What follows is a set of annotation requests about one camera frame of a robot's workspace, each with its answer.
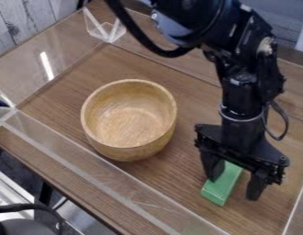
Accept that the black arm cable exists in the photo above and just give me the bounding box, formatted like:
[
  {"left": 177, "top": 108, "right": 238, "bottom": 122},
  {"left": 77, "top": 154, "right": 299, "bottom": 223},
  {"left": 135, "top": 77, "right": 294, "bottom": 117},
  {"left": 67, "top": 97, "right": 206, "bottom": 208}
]
[{"left": 103, "top": 0, "right": 291, "bottom": 141}]

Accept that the light brown wooden bowl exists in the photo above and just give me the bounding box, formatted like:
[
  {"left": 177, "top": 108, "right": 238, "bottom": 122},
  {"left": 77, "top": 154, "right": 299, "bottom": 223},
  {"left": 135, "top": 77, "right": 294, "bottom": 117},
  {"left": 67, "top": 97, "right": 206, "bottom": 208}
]
[{"left": 81, "top": 79, "right": 177, "bottom": 162}]

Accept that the black cable bottom left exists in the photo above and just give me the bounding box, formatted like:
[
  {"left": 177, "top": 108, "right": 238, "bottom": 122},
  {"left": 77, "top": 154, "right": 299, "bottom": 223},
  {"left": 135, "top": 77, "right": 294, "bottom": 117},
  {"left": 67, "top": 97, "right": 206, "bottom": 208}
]
[{"left": 0, "top": 203, "right": 65, "bottom": 235}]

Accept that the green rectangular block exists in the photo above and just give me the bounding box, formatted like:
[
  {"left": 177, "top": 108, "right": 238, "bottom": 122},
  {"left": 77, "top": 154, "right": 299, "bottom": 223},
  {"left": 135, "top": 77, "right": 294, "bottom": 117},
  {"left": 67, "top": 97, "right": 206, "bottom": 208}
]
[{"left": 202, "top": 162, "right": 243, "bottom": 207}]

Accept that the black table leg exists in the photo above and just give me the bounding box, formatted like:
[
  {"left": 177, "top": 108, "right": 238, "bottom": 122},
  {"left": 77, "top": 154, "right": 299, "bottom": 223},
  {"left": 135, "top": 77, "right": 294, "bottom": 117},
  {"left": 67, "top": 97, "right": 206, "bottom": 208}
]
[{"left": 39, "top": 183, "right": 53, "bottom": 206}]

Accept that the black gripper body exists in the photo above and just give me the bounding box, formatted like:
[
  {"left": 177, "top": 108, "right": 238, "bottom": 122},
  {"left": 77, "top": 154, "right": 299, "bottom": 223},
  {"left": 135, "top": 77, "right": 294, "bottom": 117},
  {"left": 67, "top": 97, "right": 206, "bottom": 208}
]
[{"left": 195, "top": 111, "right": 290, "bottom": 185}]

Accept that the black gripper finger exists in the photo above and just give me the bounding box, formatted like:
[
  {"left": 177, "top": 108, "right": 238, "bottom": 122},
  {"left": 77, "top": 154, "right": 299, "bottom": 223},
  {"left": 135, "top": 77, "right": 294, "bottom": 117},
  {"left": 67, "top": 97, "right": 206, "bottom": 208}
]
[
  {"left": 200, "top": 148, "right": 226, "bottom": 182},
  {"left": 247, "top": 170, "right": 268, "bottom": 201}
]

